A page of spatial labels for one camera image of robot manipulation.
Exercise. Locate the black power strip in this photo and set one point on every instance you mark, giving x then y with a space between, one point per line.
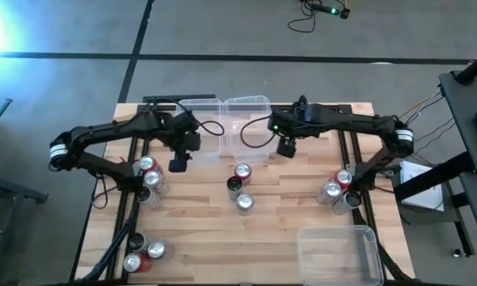
323 8

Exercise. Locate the black metal stand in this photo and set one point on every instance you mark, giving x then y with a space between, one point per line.
24 194

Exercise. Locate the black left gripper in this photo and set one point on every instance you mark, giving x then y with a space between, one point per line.
186 135

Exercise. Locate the silver can with black lid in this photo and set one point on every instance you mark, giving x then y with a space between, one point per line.
351 199
143 194
137 241
234 184

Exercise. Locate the white paper box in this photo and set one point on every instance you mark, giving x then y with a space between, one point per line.
420 186

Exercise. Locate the clear plastic bin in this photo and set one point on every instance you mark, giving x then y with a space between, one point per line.
210 111
341 258
254 105

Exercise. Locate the small black power adapter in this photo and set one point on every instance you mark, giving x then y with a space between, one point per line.
345 14

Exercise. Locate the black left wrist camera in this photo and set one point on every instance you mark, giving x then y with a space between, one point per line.
179 165

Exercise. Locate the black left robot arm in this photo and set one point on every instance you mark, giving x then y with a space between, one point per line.
115 127

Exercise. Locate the black pole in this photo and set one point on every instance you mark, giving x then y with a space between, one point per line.
474 69

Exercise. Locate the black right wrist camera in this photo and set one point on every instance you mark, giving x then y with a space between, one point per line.
287 148

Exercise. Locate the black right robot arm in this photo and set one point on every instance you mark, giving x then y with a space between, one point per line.
361 121

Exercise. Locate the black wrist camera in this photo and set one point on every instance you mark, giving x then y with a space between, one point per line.
287 148
179 165

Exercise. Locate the black aluminium table frame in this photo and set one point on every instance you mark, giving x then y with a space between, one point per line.
344 151

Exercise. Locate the small caster wheel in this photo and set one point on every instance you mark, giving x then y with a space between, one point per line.
458 252

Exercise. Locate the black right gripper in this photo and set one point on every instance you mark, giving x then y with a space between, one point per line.
283 125

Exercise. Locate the black desk beam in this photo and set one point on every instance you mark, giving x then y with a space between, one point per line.
432 176

